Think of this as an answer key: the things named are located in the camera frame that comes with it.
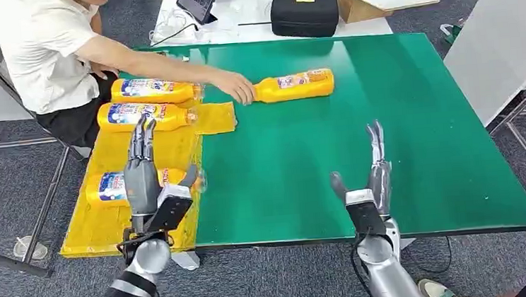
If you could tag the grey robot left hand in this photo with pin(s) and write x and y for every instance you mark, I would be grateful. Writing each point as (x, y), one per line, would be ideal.
(141, 185)

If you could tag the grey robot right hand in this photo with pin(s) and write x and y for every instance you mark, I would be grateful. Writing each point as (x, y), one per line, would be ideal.
(382, 185)

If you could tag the person's left hand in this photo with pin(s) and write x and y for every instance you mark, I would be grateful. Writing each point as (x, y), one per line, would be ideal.
(103, 71)

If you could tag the person's right hand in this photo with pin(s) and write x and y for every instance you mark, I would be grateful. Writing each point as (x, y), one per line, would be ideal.
(237, 86)

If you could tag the orange drink bottle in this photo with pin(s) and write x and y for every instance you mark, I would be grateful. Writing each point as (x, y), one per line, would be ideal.
(106, 190)
(296, 88)
(124, 117)
(155, 91)

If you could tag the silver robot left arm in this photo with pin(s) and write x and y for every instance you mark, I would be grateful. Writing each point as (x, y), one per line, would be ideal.
(133, 284)

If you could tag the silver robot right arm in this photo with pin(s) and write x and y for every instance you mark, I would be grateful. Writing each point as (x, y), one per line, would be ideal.
(385, 269)

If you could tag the yellow sheet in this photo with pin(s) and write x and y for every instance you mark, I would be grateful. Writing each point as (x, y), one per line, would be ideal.
(104, 225)

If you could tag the green table mat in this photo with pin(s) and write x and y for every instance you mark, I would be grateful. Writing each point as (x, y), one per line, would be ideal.
(407, 131)

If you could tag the person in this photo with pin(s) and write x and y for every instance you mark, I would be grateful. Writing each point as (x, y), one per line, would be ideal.
(44, 56)

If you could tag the black tablet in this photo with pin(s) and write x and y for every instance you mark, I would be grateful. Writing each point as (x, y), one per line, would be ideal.
(196, 0)

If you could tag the black zip case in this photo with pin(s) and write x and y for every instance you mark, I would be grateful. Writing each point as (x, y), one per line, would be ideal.
(304, 15)

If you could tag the person's shoe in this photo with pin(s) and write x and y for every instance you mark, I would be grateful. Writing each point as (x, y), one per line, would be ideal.
(436, 291)

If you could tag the clear plastic cup lid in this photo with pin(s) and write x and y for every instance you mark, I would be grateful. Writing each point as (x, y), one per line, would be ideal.
(23, 250)

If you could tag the large white table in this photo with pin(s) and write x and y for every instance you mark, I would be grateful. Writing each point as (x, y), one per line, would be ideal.
(503, 39)

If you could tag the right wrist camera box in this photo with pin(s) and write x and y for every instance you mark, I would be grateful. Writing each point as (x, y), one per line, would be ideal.
(364, 214)

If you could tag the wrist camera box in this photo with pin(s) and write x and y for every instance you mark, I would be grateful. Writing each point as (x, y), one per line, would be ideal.
(364, 214)
(171, 208)

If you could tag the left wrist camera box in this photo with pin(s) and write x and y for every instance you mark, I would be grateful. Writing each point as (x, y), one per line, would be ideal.
(171, 208)

